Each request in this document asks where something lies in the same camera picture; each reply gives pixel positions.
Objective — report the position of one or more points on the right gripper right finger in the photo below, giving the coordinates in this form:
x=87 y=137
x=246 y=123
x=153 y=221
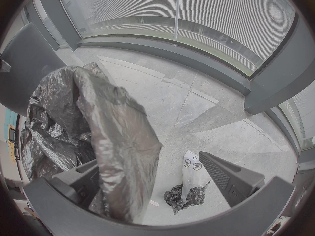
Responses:
x=233 y=181

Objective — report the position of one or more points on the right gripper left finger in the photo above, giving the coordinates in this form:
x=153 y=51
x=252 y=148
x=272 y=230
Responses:
x=81 y=181

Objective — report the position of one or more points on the clear printed wrapper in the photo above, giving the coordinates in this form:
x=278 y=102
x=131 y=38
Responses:
x=193 y=171

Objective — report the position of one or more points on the black plastic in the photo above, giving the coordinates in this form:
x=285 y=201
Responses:
x=177 y=197

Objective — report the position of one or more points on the black plastic bag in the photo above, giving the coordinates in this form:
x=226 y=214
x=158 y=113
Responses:
x=115 y=131

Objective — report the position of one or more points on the dark grey round chair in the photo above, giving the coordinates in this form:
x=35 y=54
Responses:
x=27 y=65

